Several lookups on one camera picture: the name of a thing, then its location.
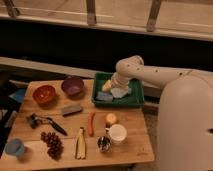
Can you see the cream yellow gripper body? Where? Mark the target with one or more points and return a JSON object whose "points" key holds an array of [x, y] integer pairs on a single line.
{"points": [[107, 86]]}

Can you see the light blue sponge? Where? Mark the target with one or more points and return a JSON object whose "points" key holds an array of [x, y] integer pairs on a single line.
{"points": [[101, 96]]}

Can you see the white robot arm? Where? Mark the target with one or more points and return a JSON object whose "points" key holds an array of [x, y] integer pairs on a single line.
{"points": [[185, 113]]}

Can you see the purple bowl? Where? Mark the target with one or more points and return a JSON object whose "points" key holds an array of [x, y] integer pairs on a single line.
{"points": [[72, 85]]}

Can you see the red bowl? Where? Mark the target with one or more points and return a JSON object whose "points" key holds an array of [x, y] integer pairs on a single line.
{"points": [[44, 94]]}

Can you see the white crumpled cloth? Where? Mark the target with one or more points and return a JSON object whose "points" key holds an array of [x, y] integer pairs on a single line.
{"points": [[120, 93]]}

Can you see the green plastic tray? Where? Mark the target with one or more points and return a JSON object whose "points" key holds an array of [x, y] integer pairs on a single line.
{"points": [[134, 100]]}

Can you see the small yellow orange fruit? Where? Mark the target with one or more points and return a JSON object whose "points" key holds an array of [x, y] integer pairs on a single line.
{"points": [[111, 119]]}

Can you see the orange carrot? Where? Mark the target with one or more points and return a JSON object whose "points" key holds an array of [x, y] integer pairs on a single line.
{"points": [[90, 124]]}

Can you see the grey rectangular block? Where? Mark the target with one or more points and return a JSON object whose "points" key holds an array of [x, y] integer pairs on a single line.
{"points": [[66, 111]]}

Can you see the white mug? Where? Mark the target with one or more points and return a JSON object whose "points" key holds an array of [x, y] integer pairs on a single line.
{"points": [[117, 133]]}

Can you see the small metal cup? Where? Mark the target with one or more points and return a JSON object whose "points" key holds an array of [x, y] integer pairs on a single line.
{"points": [[104, 144]]}

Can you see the bunch of dark grapes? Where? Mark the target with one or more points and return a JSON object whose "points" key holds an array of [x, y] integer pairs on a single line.
{"points": [[53, 143]]}

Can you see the blue cloth at left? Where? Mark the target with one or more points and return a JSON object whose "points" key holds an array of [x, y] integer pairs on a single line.
{"points": [[19, 95]]}

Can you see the blue plastic cup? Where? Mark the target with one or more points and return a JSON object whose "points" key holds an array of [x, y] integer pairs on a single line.
{"points": [[15, 147]]}

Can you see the black handled peeler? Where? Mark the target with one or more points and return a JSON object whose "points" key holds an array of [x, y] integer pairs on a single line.
{"points": [[35, 120]]}

